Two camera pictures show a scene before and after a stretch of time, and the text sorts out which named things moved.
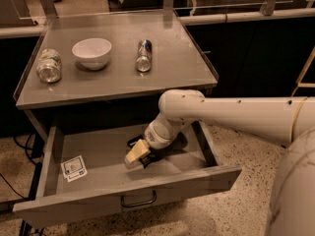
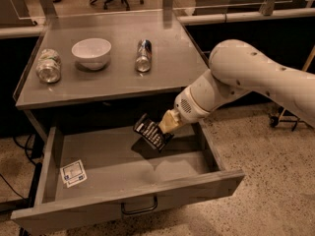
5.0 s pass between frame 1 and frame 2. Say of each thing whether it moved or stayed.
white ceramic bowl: stayed
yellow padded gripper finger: moved
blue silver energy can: stayed
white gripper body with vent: moved
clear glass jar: stayed
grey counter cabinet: stayed
